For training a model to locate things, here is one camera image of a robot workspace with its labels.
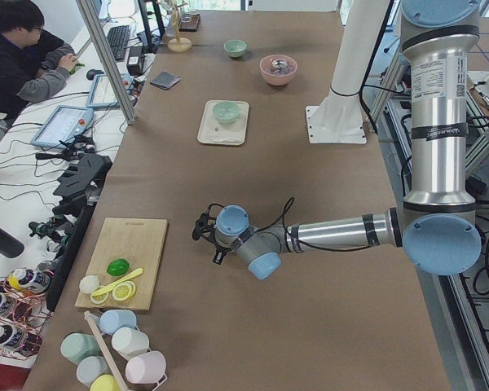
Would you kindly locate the pink bowl with ice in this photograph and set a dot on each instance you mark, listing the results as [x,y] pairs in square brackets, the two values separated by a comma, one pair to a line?
[277,79]

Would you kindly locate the seated person in black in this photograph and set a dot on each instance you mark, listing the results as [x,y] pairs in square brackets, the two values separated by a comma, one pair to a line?
[34,64]

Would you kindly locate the black keyboard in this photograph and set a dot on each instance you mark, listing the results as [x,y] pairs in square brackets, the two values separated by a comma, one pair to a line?
[118,37]

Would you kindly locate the yellow cup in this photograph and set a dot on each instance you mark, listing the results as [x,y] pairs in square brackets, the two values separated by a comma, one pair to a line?
[105,382]

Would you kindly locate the pink cup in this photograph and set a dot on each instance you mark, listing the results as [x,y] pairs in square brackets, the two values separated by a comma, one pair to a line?
[147,368]

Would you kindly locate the grey folded cloth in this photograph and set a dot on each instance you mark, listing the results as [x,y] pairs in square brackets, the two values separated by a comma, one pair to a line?
[165,80]

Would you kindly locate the teach pendant tablet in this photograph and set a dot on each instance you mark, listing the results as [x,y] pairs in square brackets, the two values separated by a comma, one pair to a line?
[101,94]
[62,126]

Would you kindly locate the green cup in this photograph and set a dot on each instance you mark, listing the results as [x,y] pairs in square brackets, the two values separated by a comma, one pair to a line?
[77,346]

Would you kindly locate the aluminium frame post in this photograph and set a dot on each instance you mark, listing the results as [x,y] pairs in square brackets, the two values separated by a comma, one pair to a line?
[97,35]

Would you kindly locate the yellow plastic knife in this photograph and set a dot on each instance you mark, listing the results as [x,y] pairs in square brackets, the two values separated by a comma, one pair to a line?
[111,286]

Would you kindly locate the metal ice scoop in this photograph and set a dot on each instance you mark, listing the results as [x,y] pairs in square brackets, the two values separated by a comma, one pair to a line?
[279,65]

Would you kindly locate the wooden cutting board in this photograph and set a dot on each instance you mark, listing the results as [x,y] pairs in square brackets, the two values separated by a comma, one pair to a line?
[126,258]

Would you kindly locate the wooden cup tree stand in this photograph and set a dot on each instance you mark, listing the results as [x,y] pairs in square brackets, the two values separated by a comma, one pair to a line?
[177,43]

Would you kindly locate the lemon slice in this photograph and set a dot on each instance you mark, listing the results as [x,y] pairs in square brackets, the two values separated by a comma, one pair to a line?
[124,291]
[99,299]

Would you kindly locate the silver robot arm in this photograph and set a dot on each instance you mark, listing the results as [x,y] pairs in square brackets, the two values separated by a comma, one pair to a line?
[435,223]

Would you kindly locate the white garlic bulb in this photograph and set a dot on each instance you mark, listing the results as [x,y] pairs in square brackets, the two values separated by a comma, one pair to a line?
[89,284]

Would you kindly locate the green bowl near arm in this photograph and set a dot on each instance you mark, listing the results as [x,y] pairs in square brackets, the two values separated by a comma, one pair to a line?
[235,48]

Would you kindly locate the blue cup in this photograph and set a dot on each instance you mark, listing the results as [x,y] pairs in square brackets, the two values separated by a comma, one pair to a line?
[112,320]

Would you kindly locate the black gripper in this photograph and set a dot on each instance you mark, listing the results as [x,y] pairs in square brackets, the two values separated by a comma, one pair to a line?
[218,247]

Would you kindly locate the green lime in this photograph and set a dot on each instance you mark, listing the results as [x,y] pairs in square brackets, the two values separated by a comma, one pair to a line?
[118,267]

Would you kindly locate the white cup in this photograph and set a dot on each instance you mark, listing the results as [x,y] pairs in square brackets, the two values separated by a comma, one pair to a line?
[129,342]

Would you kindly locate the green bowl on tray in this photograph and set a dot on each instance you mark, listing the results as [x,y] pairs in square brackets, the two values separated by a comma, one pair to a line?
[226,112]

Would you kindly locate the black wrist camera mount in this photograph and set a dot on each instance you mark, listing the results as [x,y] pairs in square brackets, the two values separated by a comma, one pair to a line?
[204,228]

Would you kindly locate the grey cup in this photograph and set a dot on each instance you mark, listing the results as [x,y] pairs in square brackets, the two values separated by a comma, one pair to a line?
[90,368]

